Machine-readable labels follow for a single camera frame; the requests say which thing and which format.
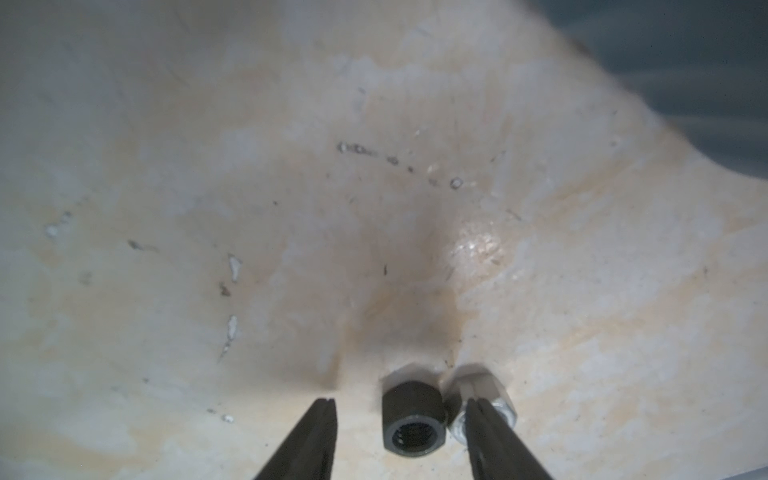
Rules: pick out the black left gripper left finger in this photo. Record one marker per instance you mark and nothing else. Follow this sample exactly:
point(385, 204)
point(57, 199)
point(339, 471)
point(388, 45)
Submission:
point(307, 453)

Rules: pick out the black hex nut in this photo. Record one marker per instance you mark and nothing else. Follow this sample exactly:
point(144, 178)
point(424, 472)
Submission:
point(413, 419)

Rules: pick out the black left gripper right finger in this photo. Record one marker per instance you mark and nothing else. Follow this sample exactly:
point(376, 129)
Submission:
point(495, 451)

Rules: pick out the teal plastic storage box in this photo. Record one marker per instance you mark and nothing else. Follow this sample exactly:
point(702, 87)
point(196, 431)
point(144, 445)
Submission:
point(700, 65)

